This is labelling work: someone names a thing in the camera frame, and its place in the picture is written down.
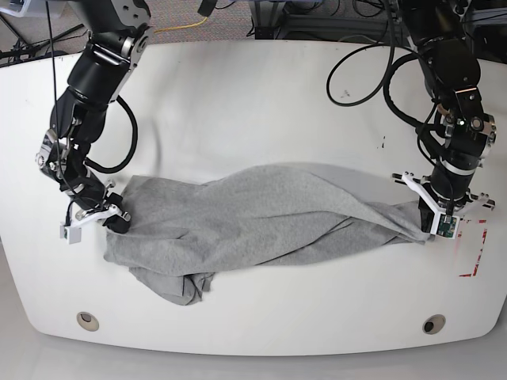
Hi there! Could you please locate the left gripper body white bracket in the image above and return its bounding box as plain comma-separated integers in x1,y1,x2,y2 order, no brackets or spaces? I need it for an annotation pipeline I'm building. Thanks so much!
391,172,495,217

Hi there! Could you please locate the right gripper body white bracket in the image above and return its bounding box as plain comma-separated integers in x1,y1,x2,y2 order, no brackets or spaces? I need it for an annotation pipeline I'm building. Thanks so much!
59,158,132,230

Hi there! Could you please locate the grey T-shirt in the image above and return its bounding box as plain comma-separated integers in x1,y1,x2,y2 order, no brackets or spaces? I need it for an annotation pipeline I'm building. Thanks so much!
104,165,430,306

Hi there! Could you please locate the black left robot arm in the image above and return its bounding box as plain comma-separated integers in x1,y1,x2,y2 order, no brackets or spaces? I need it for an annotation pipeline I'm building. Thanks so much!
383,1,497,238

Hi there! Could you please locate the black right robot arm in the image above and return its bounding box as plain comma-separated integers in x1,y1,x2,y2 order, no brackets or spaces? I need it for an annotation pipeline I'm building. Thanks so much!
36,1,153,234

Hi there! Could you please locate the red tape rectangle marking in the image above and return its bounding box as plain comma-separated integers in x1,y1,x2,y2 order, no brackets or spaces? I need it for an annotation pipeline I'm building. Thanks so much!
454,219,488,279

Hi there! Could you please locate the black tripod stand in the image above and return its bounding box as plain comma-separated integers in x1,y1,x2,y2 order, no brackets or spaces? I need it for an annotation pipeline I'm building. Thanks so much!
1,3,88,67

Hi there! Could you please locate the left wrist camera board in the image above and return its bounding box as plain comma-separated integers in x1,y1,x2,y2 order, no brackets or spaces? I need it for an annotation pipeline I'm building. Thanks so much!
435,214,460,239

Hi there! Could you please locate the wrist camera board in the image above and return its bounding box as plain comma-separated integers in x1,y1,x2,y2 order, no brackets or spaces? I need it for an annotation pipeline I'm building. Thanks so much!
59,223,82,245
435,214,460,239

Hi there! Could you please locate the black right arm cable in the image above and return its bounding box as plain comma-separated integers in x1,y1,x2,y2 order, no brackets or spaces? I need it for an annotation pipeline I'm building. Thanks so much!
85,97,139,175

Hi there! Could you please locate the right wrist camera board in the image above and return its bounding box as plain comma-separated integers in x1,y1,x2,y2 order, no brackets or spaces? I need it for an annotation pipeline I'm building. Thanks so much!
59,223,82,245

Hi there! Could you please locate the left table cable grommet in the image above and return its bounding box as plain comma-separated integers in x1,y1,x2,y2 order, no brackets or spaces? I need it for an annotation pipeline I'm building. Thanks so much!
76,312,100,332

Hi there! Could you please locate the table cable grommet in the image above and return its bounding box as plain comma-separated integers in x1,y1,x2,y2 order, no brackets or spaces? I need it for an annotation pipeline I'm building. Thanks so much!
76,312,100,332
422,314,446,335

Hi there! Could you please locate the right table cable grommet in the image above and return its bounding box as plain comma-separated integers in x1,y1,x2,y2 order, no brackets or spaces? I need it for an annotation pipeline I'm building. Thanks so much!
422,314,446,335

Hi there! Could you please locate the yellow cable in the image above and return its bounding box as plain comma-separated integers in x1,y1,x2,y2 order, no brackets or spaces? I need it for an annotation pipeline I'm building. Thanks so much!
152,15,209,35

